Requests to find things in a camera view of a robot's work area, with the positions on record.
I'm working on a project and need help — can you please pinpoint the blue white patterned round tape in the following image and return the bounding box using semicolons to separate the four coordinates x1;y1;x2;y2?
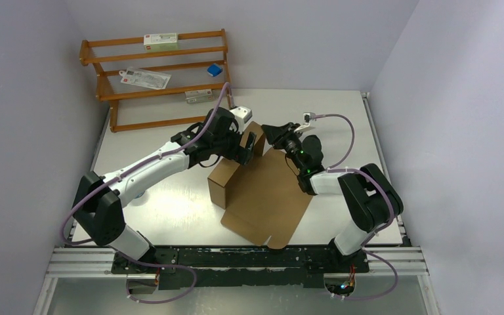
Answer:
132;196;146;205

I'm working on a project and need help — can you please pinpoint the brown cardboard box sheet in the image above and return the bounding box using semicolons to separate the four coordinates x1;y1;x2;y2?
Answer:
207;122;312;249

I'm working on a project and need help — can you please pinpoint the clear plastic package red label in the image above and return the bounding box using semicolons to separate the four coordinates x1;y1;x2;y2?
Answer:
118;67;171;91

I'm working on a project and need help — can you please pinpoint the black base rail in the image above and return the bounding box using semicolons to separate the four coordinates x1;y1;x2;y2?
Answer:
111;245;369;290

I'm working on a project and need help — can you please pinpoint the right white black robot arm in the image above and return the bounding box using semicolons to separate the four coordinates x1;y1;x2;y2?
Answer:
261;123;404;272

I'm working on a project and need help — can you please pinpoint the orange wooden shelf rack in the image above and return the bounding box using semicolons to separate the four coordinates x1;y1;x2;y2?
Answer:
79;29;231;133

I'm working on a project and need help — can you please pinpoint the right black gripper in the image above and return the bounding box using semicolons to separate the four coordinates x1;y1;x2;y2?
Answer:
261;123;305;173

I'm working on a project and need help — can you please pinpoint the white green box top shelf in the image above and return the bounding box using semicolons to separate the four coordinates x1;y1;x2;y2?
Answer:
143;33;179;53

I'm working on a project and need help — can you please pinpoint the small white box lower shelf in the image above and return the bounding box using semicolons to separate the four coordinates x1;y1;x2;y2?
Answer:
184;89;215;104

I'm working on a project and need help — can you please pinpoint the small blue box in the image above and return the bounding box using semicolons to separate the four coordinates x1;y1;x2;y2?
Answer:
207;63;223;77

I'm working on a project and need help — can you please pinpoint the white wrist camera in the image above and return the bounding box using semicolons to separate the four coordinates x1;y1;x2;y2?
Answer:
295;112;315;133
230;106;253;130

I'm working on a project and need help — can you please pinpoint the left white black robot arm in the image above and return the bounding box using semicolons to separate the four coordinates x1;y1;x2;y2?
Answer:
73;106;256;273

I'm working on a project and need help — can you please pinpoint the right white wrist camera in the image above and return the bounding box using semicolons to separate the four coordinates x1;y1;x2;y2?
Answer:
295;112;315;133

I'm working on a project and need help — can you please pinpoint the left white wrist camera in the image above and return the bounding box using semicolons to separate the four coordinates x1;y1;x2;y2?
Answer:
230;106;253;130

